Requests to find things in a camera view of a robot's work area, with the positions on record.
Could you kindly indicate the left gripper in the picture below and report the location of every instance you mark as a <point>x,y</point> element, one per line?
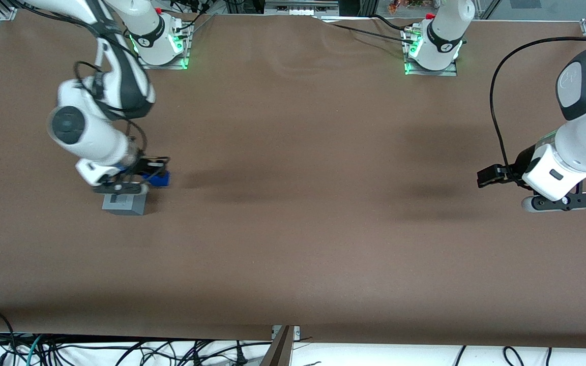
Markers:
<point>523,160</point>

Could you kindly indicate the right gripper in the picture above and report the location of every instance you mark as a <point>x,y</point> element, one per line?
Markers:
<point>144,165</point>

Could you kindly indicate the blue plastic part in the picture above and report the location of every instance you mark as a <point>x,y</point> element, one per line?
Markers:
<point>160,179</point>

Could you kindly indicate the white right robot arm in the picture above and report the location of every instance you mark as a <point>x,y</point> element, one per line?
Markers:
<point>89,132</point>

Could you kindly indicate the gray square base block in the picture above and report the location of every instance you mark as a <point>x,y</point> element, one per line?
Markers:
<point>125,204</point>

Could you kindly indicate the brown table cover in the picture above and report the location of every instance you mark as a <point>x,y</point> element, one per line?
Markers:
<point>293,229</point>

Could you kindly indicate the white power strip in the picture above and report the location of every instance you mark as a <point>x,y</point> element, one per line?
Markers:
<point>300,8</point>

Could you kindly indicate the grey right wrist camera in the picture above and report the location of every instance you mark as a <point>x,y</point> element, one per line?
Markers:
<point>120,188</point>

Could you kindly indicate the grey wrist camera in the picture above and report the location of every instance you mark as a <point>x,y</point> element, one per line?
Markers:
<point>562,202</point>
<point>120,188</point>

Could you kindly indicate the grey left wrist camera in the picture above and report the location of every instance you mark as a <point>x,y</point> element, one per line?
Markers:
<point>562,202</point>

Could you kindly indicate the metal table edge bracket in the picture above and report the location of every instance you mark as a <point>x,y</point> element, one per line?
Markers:
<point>285,343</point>

